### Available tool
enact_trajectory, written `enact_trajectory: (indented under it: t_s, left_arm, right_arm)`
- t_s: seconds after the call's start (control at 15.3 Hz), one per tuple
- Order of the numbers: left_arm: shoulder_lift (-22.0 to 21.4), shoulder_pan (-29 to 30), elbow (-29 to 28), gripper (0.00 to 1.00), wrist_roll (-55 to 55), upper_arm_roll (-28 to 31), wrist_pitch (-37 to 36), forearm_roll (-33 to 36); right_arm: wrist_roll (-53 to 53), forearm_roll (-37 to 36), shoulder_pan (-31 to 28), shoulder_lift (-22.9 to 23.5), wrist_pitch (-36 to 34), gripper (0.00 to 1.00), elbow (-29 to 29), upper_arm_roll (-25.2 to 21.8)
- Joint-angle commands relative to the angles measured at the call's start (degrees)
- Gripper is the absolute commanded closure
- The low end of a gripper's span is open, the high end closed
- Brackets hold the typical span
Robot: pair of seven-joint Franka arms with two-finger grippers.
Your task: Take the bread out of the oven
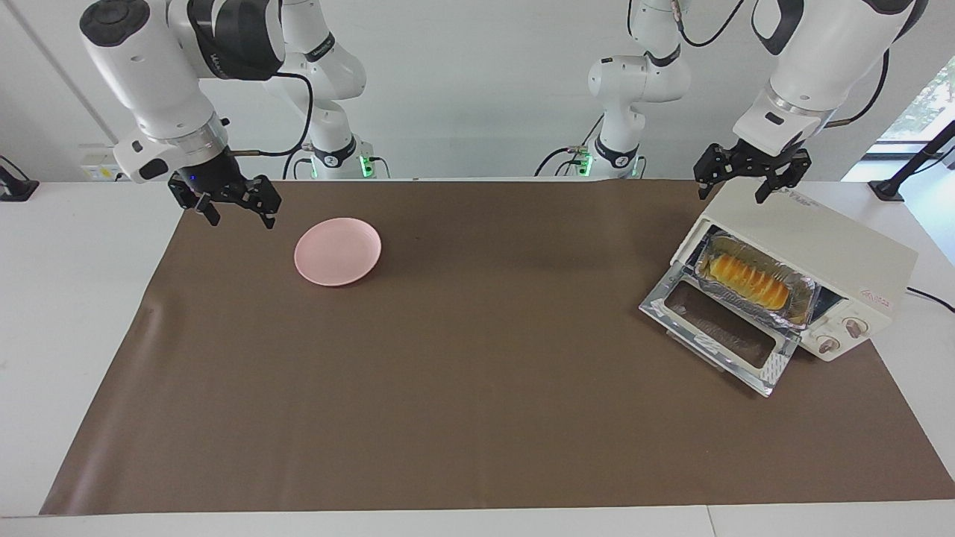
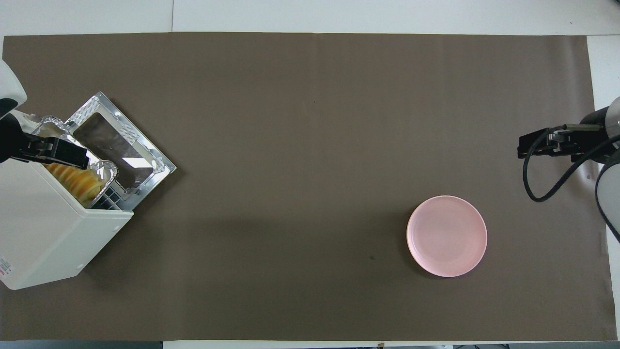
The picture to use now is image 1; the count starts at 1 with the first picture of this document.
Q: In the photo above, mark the cream toaster oven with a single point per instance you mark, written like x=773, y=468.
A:
x=828, y=239

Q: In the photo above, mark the brown table mat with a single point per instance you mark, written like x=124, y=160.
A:
x=485, y=373

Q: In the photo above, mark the round oven knob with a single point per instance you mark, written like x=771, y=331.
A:
x=853, y=327
x=827, y=344

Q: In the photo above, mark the window with greenery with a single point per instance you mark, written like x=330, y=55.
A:
x=925, y=104

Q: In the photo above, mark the yellow sliced bread loaf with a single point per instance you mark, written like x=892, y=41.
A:
x=750, y=282

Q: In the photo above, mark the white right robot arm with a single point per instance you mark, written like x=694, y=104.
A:
x=149, y=74

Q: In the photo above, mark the glass oven door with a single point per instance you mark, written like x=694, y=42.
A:
x=716, y=328

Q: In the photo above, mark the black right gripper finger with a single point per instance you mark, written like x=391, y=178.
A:
x=209, y=211
x=268, y=218

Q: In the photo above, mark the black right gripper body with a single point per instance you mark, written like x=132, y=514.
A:
x=224, y=183

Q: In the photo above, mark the pink round plate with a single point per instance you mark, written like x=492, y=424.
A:
x=337, y=252

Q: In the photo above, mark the black desk clamp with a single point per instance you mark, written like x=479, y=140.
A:
x=16, y=190

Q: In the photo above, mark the aluminium foil tray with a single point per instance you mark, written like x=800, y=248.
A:
x=802, y=298

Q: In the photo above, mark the white wall socket box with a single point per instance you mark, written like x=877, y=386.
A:
x=97, y=160

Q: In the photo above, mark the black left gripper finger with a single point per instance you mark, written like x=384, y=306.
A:
x=766, y=190
x=703, y=189

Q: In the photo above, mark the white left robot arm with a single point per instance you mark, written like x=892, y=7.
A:
x=821, y=52

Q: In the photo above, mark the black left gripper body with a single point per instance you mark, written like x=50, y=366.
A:
x=746, y=162

